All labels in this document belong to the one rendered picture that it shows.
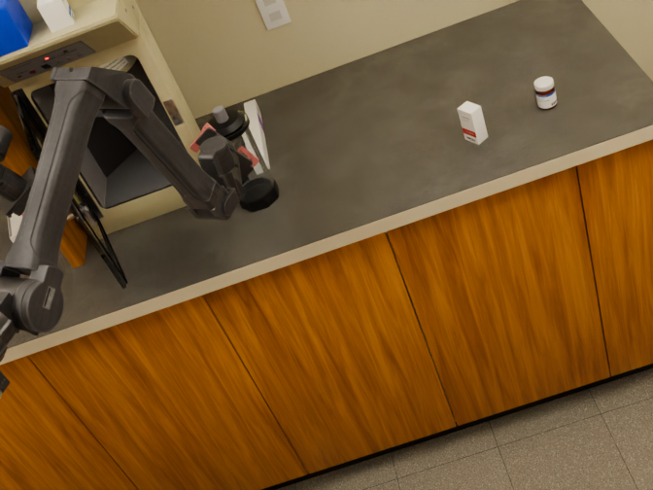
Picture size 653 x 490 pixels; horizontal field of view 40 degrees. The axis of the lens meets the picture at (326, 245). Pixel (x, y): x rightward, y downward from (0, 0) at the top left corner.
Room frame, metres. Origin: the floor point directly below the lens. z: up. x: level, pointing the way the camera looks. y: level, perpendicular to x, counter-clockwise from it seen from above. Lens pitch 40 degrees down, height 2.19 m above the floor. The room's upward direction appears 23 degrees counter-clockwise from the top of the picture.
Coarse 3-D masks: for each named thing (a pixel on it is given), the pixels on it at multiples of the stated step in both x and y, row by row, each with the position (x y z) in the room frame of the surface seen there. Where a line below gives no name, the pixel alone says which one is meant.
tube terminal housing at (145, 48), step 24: (24, 0) 1.87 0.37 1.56; (72, 0) 1.86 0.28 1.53; (144, 24) 1.92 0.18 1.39; (120, 48) 1.85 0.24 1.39; (144, 48) 1.85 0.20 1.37; (48, 72) 1.87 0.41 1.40; (168, 72) 1.93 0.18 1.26; (168, 96) 1.85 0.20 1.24; (192, 120) 1.93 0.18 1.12; (168, 192) 1.86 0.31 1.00; (120, 216) 1.88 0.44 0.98; (144, 216) 1.87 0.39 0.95
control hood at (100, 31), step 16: (96, 0) 1.85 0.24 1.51; (112, 0) 1.81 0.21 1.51; (80, 16) 1.80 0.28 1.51; (96, 16) 1.77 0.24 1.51; (112, 16) 1.74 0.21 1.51; (128, 16) 1.83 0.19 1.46; (32, 32) 1.83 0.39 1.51; (48, 32) 1.79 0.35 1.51; (64, 32) 1.76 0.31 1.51; (80, 32) 1.74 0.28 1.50; (96, 32) 1.75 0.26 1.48; (112, 32) 1.77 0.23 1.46; (128, 32) 1.79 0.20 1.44; (32, 48) 1.76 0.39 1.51; (48, 48) 1.76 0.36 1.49; (96, 48) 1.81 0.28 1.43; (0, 64) 1.77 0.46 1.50; (16, 64) 1.78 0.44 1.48; (64, 64) 1.84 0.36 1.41; (0, 80) 1.82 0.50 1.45
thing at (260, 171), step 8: (240, 112) 1.79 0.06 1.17; (240, 128) 1.72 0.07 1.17; (248, 128) 1.75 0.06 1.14; (224, 136) 1.71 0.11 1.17; (240, 136) 1.72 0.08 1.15; (248, 136) 1.74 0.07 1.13; (240, 144) 1.72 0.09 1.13; (248, 144) 1.73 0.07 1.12; (256, 144) 1.75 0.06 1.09; (256, 152) 1.74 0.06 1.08; (256, 168) 1.72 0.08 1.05; (264, 168) 1.74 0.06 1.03; (248, 176) 1.72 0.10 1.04; (256, 176) 1.72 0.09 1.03; (264, 176) 1.73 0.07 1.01; (248, 184) 1.72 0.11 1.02; (256, 184) 1.72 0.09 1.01; (264, 184) 1.73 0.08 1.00; (272, 184) 1.74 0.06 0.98; (248, 192) 1.72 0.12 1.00; (256, 192) 1.72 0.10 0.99; (264, 192) 1.72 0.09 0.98; (248, 200) 1.73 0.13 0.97
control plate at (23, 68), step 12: (72, 48) 1.78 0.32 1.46; (84, 48) 1.79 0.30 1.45; (36, 60) 1.79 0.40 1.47; (48, 60) 1.80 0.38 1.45; (60, 60) 1.82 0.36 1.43; (72, 60) 1.83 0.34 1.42; (0, 72) 1.79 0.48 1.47; (12, 72) 1.80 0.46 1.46; (24, 72) 1.82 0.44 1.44; (36, 72) 1.83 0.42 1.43
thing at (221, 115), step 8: (216, 112) 1.75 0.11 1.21; (224, 112) 1.76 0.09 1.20; (232, 112) 1.78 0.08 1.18; (216, 120) 1.77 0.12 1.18; (224, 120) 1.75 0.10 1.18; (232, 120) 1.74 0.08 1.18; (240, 120) 1.74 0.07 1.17; (216, 128) 1.74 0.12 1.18; (224, 128) 1.73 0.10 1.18; (232, 128) 1.72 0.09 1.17
